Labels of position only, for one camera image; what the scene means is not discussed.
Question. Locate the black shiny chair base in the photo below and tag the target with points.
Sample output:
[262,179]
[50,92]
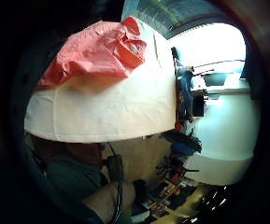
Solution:
[214,199]

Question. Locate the clutter of tools and boxes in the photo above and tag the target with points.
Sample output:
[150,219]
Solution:
[168,193]

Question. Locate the white desk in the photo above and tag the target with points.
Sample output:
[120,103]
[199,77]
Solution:
[224,130]

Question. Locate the the person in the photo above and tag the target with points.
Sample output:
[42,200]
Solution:
[72,177]

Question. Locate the blue object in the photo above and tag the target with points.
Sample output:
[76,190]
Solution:
[183,148]

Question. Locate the black box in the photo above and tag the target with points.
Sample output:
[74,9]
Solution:
[198,105]

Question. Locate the coral pink shirt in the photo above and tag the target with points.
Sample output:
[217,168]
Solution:
[94,53]

